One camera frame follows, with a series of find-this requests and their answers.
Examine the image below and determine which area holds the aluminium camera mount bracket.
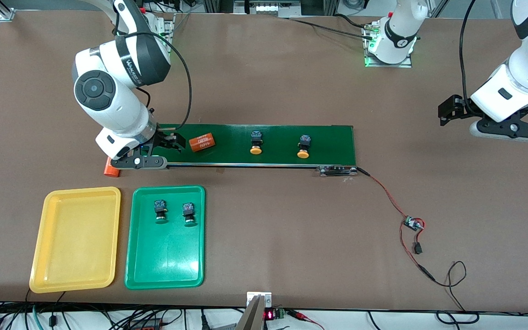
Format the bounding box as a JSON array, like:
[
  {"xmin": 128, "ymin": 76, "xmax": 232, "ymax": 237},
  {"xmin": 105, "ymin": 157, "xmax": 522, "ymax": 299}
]
[{"xmin": 235, "ymin": 291, "xmax": 273, "ymax": 330}]

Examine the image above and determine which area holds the yellow plastic tray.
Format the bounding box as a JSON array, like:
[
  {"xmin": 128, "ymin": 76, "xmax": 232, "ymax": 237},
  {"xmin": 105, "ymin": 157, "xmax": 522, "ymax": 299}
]
[{"xmin": 29, "ymin": 186, "xmax": 121, "ymax": 294}]

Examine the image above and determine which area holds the orange cylinder white print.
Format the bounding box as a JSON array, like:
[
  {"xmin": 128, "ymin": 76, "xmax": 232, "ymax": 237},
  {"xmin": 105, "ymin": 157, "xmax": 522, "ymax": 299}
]
[
  {"xmin": 188, "ymin": 133, "xmax": 216, "ymax": 153},
  {"xmin": 104, "ymin": 157, "xmax": 121, "ymax": 178}
]

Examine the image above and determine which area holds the thin black power cable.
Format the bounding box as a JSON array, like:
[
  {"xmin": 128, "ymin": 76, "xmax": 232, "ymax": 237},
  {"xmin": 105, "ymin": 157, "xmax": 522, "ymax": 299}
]
[{"xmin": 422, "ymin": 260, "xmax": 480, "ymax": 325}]

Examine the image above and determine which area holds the green belt conveyor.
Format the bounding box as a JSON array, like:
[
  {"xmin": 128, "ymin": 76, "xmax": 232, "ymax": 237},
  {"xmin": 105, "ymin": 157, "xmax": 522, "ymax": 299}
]
[{"xmin": 130, "ymin": 123, "xmax": 358, "ymax": 177}]

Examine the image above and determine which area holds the red clip lead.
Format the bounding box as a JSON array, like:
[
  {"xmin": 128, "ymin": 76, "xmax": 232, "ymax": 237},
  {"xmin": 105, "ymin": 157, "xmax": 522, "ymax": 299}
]
[{"xmin": 289, "ymin": 309, "xmax": 325, "ymax": 330}]

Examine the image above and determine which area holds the red black motor wire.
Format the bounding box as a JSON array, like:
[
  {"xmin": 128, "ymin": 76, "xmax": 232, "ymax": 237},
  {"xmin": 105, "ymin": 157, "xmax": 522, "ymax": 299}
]
[{"xmin": 356, "ymin": 167, "xmax": 436, "ymax": 282}]

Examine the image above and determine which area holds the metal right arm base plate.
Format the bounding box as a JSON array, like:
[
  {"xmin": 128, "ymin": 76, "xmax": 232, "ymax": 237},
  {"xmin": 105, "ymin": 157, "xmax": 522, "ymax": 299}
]
[{"xmin": 154, "ymin": 13, "xmax": 175, "ymax": 51}]

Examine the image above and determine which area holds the green mushroom push button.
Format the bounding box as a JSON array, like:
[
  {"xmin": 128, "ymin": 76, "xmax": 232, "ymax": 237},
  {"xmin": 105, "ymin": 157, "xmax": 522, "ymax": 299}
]
[
  {"xmin": 154, "ymin": 199, "xmax": 169, "ymax": 225},
  {"xmin": 182, "ymin": 202, "xmax": 198, "ymax": 227}
]

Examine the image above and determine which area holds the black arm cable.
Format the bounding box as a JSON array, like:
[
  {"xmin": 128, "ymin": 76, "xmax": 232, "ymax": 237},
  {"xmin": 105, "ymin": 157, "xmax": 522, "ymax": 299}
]
[
  {"xmin": 459, "ymin": 0, "xmax": 478, "ymax": 115},
  {"xmin": 113, "ymin": 0, "xmax": 193, "ymax": 131}
]

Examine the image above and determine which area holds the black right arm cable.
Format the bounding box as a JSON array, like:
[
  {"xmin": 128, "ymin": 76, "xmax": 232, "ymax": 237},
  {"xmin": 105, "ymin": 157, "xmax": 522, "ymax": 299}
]
[{"xmin": 113, "ymin": 0, "xmax": 193, "ymax": 131}]

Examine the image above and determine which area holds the white power strip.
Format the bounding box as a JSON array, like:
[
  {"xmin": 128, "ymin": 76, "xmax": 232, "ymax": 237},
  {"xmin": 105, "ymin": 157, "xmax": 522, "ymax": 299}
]
[{"xmin": 234, "ymin": 0, "xmax": 302, "ymax": 17}]

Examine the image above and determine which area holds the yellow mushroom push button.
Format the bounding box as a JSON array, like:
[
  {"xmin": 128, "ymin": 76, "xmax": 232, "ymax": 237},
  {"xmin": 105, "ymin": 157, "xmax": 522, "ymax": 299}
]
[
  {"xmin": 249, "ymin": 131, "xmax": 264, "ymax": 155},
  {"xmin": 297, "ymin": 135, "xmax": 311, "ymax": 160}
]

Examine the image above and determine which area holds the green plastic tray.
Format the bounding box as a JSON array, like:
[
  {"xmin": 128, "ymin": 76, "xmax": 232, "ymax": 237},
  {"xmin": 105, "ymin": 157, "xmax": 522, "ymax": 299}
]
[{"xmin": 124, "ymin": 185, "xmax": 206, "ymax": 291}]

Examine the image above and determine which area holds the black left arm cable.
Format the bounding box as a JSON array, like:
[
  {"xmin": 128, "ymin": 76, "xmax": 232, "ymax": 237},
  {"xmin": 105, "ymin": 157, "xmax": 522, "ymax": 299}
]
[{"xmin": 459, "ymin": 0, "xmax": 478, "ymax": 115}]

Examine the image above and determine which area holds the black base supply cable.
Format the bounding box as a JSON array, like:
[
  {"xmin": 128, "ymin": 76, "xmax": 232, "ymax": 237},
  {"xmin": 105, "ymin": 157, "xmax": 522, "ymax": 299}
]
[{"xmin": 285, "ymin": 13, "xmax": 377, "ymax": 41}]

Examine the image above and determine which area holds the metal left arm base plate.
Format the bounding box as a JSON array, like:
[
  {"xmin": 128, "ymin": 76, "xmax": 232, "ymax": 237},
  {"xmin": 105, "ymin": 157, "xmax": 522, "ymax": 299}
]
[{"xmin": 364, "ymin": 23, "xmax": 413, "ymax": 68}]

